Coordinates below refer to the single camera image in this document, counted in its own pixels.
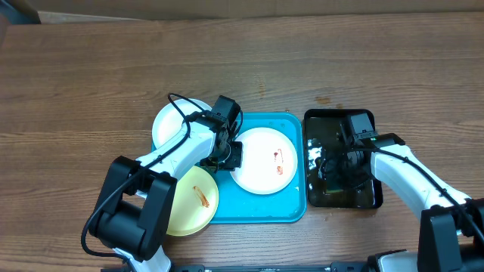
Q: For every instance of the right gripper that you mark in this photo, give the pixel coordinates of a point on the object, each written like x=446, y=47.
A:
x=333, y=171

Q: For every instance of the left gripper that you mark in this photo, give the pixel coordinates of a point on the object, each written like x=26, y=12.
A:
x=237, y=147

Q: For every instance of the green yellow sponge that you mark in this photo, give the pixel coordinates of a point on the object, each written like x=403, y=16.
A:
x=335, y=188

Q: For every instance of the white plate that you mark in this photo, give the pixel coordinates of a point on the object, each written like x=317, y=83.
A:
x=269, y=161
x=168, y=121

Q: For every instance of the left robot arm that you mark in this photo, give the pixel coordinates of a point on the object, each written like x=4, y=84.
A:
x=131, y=215

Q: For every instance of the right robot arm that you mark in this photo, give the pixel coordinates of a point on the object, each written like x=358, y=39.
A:
x=451, y=222

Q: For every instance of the black water tray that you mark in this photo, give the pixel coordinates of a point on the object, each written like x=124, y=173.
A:
x=321, y=129

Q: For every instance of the teal plastic tray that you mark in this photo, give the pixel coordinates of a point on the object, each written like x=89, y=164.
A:
x=237, y=206

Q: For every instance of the yellow plate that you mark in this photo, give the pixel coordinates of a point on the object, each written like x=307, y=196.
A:
x=195, y=203

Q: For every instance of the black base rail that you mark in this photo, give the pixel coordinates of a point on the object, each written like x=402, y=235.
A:
x=264, y=268

